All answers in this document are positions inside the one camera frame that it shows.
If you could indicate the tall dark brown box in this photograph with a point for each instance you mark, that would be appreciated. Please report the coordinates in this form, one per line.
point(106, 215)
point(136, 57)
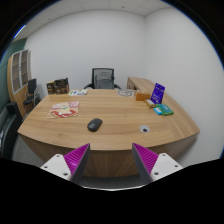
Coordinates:
point(50, 88)

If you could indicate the round patterned disc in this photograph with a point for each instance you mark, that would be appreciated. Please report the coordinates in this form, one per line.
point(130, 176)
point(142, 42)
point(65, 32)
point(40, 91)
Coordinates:
point(126, 93)

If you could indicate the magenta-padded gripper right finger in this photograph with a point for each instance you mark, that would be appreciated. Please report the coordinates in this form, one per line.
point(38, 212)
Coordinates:
point(163, 165)

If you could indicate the wide brown cardboard box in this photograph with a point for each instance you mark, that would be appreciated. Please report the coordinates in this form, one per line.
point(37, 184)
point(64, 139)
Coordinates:
point(62, 89)

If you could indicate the wooden shelf unit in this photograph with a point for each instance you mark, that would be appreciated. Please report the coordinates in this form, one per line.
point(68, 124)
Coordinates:
point(16, 76)

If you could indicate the black box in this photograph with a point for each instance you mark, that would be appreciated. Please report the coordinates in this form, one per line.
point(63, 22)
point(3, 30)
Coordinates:
point(61, 81)

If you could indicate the white printed leaflet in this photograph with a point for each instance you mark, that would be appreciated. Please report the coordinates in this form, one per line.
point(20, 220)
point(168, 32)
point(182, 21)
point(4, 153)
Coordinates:
point(78, 92)

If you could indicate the blue small box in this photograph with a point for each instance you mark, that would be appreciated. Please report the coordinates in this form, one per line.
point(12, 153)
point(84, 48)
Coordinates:
point(157, 111)

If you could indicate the green small box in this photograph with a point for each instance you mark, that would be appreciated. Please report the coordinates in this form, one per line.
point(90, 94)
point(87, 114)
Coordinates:
point(165, 109)

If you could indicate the black computer mouse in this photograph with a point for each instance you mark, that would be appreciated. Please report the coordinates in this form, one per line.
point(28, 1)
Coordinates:
point(94, 124)

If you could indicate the orange-brown small box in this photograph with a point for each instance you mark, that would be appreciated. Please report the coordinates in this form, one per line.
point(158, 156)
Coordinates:
point(142, 96)

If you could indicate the purple standing sign card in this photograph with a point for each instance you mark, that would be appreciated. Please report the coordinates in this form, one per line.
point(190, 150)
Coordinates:
point(157, 93)

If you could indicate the small black visitor chair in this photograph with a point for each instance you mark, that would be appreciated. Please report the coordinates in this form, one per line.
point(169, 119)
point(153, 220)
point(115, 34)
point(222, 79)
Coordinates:
point(31, 88)

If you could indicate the flat yellow box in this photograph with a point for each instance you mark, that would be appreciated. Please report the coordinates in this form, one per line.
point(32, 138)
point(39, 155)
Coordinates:
point(150, 103)

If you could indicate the grey mesh office chair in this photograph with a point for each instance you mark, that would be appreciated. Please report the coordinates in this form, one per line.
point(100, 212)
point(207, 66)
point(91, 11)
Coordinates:
point(103, 79)

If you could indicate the cartoon print mouse pad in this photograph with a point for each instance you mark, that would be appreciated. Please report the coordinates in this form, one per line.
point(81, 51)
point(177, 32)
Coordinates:
point(63, 110)

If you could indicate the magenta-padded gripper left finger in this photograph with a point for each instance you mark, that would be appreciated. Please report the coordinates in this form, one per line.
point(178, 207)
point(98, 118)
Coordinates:
point(60, 165)

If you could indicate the wooden side desk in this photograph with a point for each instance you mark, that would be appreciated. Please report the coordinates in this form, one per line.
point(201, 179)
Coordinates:
point(141, 83)

